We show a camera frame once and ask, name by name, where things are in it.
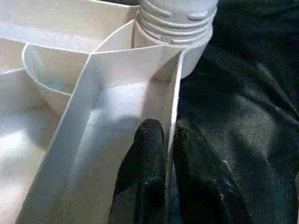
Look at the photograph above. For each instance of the white plastic table top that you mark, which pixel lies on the white plastic table top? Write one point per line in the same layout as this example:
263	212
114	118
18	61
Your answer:
93	105

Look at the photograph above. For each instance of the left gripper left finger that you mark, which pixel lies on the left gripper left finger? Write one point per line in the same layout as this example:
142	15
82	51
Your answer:
144	175

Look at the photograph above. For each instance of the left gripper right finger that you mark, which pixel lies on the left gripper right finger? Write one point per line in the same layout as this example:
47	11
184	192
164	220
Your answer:
205	186

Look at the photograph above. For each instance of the black work mat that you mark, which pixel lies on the black work mat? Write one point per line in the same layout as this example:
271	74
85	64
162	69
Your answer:
245	116

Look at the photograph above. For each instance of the white plastic table leg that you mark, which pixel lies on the white plastic table leg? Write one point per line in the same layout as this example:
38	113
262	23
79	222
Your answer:
177	14

